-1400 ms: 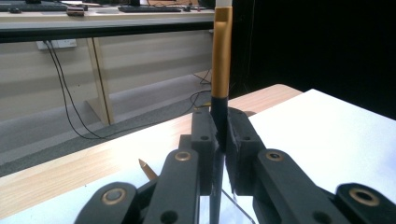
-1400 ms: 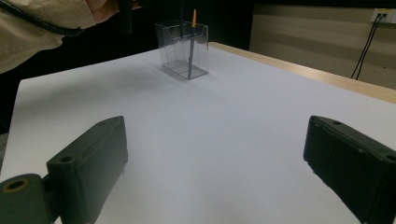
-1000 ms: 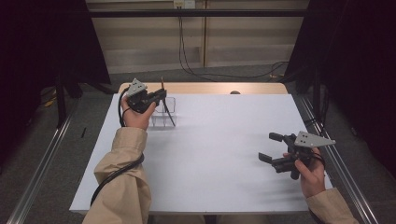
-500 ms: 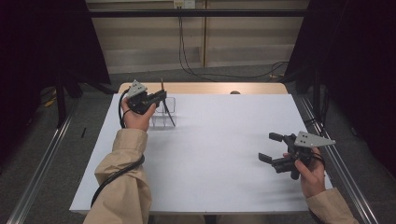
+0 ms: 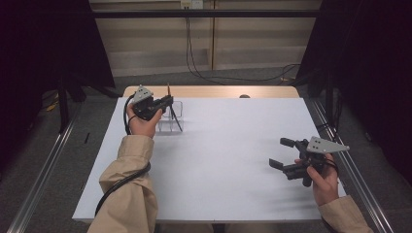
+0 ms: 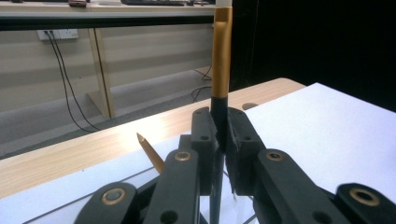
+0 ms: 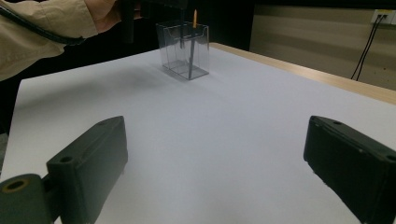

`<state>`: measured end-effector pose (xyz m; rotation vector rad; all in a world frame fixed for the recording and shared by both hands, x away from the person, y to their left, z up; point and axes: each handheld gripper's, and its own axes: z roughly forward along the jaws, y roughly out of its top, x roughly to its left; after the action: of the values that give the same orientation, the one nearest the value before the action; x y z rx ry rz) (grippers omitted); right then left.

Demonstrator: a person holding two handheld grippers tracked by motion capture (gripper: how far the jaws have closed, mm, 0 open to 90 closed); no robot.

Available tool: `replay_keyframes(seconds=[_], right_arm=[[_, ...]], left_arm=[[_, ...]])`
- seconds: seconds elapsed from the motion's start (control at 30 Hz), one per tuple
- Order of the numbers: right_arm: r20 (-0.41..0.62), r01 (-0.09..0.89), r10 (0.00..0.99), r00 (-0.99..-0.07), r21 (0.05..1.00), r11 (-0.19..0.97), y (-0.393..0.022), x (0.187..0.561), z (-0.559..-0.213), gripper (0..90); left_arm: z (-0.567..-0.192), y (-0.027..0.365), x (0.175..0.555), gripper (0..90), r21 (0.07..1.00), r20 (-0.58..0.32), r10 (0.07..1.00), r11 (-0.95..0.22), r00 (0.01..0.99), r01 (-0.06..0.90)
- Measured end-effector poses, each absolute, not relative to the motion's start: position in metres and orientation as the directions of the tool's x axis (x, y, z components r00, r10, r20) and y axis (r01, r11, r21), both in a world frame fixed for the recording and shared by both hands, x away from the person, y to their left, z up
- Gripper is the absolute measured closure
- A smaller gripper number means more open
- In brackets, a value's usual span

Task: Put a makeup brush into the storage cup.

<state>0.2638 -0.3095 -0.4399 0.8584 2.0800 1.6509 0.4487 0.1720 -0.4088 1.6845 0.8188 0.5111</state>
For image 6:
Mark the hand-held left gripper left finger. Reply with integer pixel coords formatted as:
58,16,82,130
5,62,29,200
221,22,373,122
178,106,219,197

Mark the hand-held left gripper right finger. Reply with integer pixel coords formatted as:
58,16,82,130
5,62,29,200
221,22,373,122
223,106,267,197

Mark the black pen with gold cap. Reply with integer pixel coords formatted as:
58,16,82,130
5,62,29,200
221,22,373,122
208,0,233,224
135,133,165,175

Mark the black curtain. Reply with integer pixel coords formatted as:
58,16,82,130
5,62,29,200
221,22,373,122
230,0,396,114

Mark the beige desk leg panel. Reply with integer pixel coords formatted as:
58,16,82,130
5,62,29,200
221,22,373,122
87,28,117,120

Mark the beige office desk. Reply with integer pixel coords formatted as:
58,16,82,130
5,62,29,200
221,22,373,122
0,0,217,32

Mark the black power cable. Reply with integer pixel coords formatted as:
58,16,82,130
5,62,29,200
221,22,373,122
49,31,103,133
44,31,94,134

